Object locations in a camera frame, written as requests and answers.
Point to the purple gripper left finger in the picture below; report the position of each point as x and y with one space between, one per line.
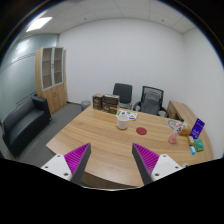
70 166

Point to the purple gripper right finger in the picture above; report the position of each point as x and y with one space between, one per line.
152 166

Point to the pink plastic water bottle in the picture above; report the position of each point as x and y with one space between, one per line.
177 130

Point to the red round coaster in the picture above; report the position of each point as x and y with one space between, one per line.
141 131

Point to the white round plate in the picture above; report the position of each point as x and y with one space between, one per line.
171 123

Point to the white ceramic mug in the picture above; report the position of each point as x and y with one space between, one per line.
122 122

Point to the blue small packet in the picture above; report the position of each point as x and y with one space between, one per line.
193 150

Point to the yellow small packet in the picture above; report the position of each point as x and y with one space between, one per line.
190 140

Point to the green packet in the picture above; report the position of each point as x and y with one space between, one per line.
199 145

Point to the grey waste bin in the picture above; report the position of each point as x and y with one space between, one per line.
85 104

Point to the wooden side desk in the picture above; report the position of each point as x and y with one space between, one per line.
179 110

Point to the grey mesh office chair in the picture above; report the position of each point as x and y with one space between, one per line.
151 101

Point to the small brown cardboard box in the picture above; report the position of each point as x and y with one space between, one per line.
97 101

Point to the purple standing card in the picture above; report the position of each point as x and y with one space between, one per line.
197 128

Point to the black leather sofa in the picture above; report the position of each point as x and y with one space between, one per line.
23 123

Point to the large brown cardboard box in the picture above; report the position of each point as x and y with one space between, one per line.
110 103

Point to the black office chair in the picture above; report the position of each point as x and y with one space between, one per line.
124 91

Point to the wooden glass-door cabinet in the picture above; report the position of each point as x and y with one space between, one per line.
49 75

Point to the ceiling light panel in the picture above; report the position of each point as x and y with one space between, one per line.
38 23

